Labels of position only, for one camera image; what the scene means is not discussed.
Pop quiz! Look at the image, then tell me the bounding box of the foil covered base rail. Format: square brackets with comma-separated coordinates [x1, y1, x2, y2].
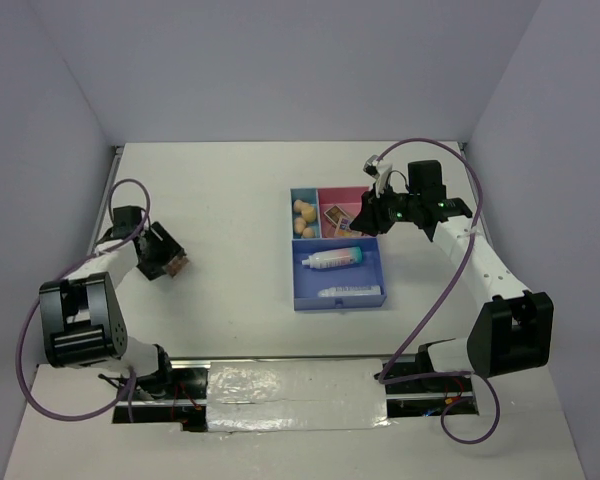
[112, 357, 478, 433]

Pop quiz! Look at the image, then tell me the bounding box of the small peach palette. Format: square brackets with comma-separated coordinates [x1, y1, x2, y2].
[164, 254, 189, 277]

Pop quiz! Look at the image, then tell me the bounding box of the brown eyeshadow palette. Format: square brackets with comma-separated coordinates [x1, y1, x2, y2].
[323, 205, 349, 226]

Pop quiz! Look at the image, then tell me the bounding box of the pink teal gradient bottle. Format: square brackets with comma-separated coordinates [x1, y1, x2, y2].
[301, 247, 363, 270]

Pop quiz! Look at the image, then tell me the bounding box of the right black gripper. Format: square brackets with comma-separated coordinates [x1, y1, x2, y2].
[349, 180, 421, 237]

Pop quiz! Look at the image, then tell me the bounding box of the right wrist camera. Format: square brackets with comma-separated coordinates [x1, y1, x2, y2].
[363, 155, 393, 198]

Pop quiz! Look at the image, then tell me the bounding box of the colourful eyeshadow palette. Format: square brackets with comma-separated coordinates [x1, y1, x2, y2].
[334, 217, 357, 238]

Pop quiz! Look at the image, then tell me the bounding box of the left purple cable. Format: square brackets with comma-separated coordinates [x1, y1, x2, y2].
[15, 179, 152, 420]

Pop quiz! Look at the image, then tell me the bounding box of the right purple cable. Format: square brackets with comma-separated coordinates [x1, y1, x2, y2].
[377, 137, 502, 445]

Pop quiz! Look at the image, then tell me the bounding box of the three-compartment organizer tray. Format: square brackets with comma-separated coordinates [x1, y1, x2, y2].
[290, 186, 387, 312]

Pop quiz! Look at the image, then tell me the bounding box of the purple cable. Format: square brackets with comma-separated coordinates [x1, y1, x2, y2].
[377, 137, 502, 445]
[15, 179, 152, 420]

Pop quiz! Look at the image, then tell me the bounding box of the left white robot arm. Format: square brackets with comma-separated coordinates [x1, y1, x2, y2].
[39, 206, 188, 399]

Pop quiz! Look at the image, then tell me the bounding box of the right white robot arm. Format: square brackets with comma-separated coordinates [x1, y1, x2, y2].
[351, 156, 554, 391]

